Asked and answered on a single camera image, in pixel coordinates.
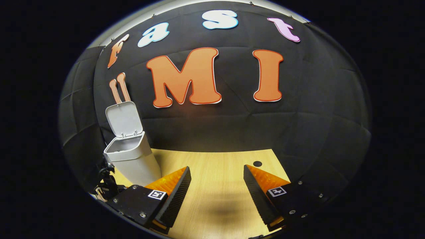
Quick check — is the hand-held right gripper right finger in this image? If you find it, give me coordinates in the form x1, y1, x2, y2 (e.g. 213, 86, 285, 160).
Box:
243, 164, 339, 232

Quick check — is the white desktop garbage bin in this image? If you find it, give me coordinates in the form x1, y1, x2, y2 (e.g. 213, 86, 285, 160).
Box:
104, 101, 162, 187

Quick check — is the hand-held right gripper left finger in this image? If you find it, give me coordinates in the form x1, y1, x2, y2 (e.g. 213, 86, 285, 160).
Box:
106, 166, 192, 235

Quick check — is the black backdrop cloth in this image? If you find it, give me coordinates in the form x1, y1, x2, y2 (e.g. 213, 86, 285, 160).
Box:
59, 1, 372, 199

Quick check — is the wooden desktop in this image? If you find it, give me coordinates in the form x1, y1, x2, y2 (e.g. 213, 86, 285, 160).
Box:
110, 148, 291, 239

